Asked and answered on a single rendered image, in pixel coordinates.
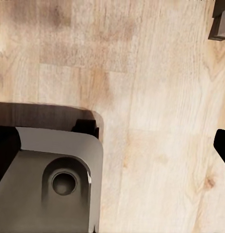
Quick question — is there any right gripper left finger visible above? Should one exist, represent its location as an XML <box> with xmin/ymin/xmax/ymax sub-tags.
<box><xmin>0</xmin><ymin>129</ymin><xmax>21</xmax><ymax>181</ymax></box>

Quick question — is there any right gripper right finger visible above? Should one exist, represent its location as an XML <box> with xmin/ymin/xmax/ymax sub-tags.
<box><xmin>213</xmin><ymin>129</ymin><xmax>225</xmax><ymax>162</ymax></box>

